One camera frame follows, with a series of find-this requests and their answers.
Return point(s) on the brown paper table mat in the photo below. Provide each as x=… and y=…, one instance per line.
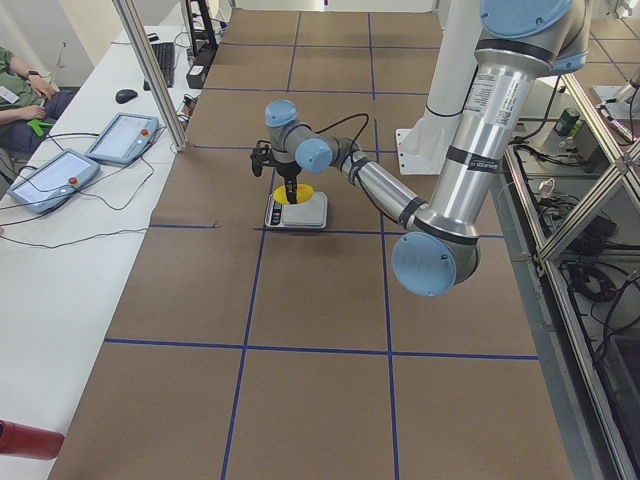
x=238, y=352

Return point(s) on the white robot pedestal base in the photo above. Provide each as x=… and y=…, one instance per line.
x=422, y=148

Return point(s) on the silver digital kitchen scale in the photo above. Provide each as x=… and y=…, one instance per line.
x=311, y=214

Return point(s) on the yellow orange mango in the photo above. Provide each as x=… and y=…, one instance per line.
x=292, y=195

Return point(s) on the black keyboard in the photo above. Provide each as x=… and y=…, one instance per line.
x=165, y=56

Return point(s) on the seated person green shirt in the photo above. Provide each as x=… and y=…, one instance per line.
x=25, y=96

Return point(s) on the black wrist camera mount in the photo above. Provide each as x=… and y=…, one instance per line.
x=261, y=157

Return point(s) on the red bottle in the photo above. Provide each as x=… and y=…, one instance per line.
x=29, y=442

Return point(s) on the teach pendant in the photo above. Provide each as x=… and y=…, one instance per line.
x=56, y=181
x=124, y=139

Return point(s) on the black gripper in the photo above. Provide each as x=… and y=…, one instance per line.
x=289, y=175

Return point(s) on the aluminium frame column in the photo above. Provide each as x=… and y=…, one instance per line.
x=151, y=70

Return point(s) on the teach pendant far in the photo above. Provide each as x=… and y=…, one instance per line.
x=124, y=139

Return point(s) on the teach pendant near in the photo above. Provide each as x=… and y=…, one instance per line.
x=56, y=181

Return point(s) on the black computer mouse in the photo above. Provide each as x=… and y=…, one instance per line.
x=123, y=96

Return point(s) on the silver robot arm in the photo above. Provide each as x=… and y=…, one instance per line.
x=491, y=55

